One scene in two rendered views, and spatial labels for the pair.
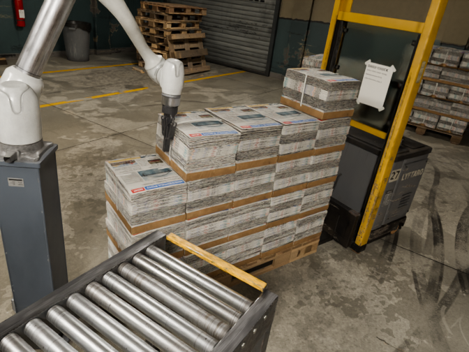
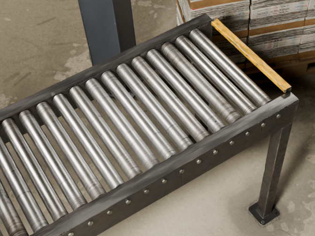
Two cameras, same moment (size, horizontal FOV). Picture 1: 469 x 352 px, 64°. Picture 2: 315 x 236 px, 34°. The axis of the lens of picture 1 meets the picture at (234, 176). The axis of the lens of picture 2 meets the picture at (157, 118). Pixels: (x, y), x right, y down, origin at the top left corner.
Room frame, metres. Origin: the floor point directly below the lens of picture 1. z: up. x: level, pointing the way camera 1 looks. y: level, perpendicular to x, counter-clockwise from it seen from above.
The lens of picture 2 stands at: (-0.25, -0.37, 2.16)
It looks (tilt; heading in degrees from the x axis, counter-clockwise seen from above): 52 degrees down; 32
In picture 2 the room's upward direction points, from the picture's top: 5 degrees counter-clockwise
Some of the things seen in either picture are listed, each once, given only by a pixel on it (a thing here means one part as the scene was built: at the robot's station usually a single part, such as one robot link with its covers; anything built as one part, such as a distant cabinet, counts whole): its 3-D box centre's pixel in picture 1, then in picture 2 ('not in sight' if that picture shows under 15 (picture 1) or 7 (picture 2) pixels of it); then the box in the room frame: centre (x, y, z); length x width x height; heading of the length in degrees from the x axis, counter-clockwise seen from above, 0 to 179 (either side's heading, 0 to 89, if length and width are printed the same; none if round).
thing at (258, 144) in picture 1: (239, 136); not in sight; (2.02, 0.00, 0.95); 0.38 x 0.29 x 0.23; 38
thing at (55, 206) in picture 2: not in sight; (33, 168); (0.33, 0.48, 0.77); 0.47 x 0.05 x 0.05; 60
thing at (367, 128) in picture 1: (355, 123); not in sight; (2.68, -0.83, 0.92); 0.57 x 0.01 x 0.05; 39
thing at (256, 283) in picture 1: (213, 260); (249, 53); (1.07, 0.03, 0.81); 0.43 x 0.03 x 0.02; 60
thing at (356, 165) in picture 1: (363, 179); not in sight; (2.89, -1.09, 0.40); 0.69 x 0.55 x 0.80; 39
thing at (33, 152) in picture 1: (19, 147); not in sight; (1.33, 0.86, 1.03); 0.22 x 0.18 x 0.06; 8
